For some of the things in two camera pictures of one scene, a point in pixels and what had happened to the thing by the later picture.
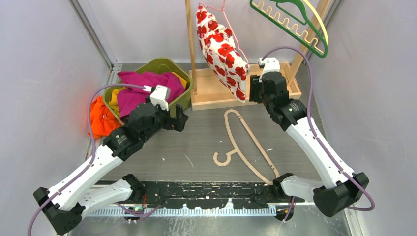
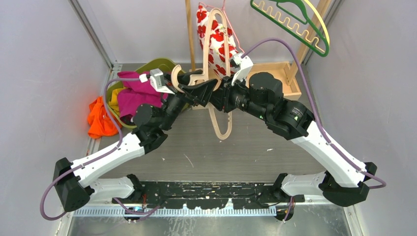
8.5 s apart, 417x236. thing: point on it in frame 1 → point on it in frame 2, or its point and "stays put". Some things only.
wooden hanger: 272,182 → 207,78
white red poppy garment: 222,54 stays put
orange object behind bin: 103,121 stays put
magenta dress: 130,98 stays put
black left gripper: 173,124 → 200,92
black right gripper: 255,85 → 227,90
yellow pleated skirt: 113,96 stays put
